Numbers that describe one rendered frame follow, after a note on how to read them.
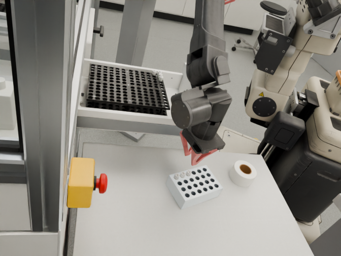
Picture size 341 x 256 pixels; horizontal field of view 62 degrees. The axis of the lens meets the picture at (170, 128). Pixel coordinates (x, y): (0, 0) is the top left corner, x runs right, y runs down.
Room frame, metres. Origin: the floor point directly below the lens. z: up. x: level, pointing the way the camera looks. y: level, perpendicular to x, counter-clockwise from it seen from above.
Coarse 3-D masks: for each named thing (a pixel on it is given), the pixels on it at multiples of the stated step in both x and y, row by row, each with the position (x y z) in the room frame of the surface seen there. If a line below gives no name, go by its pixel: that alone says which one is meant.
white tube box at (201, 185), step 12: (204, 168) 0.58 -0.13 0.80; (168, 180) 0.50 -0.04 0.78; (180, 180) 0.50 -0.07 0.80; (192, 180) 0.52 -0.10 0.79; (204, 180) 0.53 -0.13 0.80; (216, 180) 0.54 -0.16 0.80; (180, 192) 0.46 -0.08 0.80; (192, 192) 0.48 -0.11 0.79; (204, 192) 0.49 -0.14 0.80; (216, 192) 0.51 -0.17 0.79; (180, 204) 0.45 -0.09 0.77; (192, 204) 0.47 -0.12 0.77
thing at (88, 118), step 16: (96, 64) 0.76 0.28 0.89; (112, 64) 0.78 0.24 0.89; (176, 80) 0.86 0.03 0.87; (80, 96) 0.64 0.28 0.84; (80, 112) 0.52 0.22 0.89; (96, 112) 0.54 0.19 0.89; (112, 112) 0.55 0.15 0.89; (128, 112) 0.57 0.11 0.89; (96, 128) 0.54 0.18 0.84; (112, 128) 0.55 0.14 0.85; (128, 128) 0.57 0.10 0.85; (144, 128) 0.58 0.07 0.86; (160, 128) 0.60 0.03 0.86; (176, 128) 0.61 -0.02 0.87
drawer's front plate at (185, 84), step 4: (184, 64) 0.88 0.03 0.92; (184, 68) 0.87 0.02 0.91; (184, 72) 0.86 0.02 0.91; (184, 76) 0.85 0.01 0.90; (184, 80) 0.84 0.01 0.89; (188, 80) 0.81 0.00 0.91; (180, 84) 0.86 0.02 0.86; (184, 84) 0.83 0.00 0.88; (188, 84) 0.80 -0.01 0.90; (180, 88) 0.85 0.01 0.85; (184, 88) 0.82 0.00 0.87; (188, 88) 0.79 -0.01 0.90
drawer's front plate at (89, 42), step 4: (92, 8) 1.06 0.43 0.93; (92, 12) 1.02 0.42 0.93; (92, 16) 0.99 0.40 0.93; (92, 20) 0.96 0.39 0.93; (88, 24) 0.91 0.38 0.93; (92, 24) 0.92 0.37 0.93; (88, 28) 0.88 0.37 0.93; (92, 28) 0.89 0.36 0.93; (88, 32) 0.86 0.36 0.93; (92, 32) 0.87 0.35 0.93; (88, 36) 0.83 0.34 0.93; (88, 40) 0.81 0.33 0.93; (88, 44) 0.80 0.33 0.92; (88, 48) 0.80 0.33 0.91; (88, 52) 0.80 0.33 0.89; (88, 56) 0.80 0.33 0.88
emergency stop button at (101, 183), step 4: (100, 176) 0.36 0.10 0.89; (104, 176) 0.36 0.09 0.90; (96, 180) 0.35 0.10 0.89; (100, 180) 0.35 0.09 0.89; (104, 180) 0.35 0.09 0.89; (96, 184) 0.34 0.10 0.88; (100, 184) 0.34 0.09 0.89; (104, 184) 0.34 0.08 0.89; (100, 188) 0.34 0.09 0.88; (104, 188) 0.34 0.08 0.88; (100, 192) 0.33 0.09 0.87; (104, 192) 0.34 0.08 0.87
